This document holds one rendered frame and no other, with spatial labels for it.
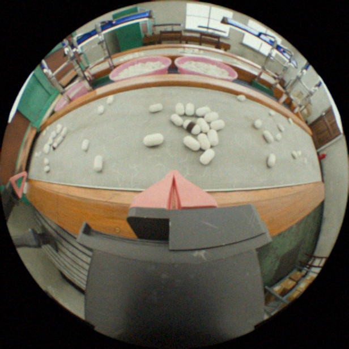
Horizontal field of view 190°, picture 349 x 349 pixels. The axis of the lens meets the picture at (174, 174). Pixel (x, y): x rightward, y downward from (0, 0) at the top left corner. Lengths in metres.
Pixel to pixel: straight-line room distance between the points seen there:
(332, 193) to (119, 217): 4.39
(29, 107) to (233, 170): 1.09
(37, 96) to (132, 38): 2.41
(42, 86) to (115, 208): 1.03
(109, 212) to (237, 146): 0.29
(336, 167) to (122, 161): 4.45
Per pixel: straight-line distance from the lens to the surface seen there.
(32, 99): 1.02
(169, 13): 5.30
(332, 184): 4.33
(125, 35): 3.12
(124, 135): 0.26
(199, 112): 0.26
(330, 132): 4.55
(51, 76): 0.61
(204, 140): 0.22
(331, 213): 4.35
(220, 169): 0.23
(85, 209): 0.25
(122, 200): 0.20
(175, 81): 0.36
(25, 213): 1.96
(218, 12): 5.38
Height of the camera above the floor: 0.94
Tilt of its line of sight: 77 degrees down
